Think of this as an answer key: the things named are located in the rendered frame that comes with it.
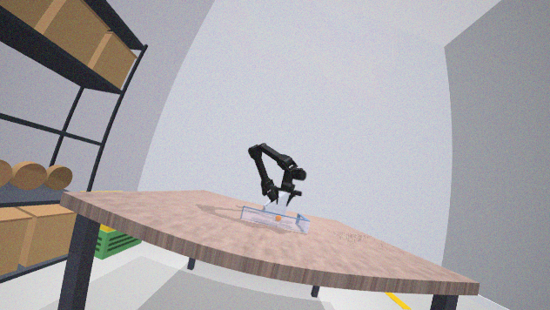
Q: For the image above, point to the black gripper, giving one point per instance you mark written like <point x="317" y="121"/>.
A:
<point x="277" y="190"/>

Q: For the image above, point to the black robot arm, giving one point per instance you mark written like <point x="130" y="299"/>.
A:
<point x="283" y="161"/>

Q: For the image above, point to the light blue flat bar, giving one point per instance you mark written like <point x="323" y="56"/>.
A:
<point x="303" y="217"/>

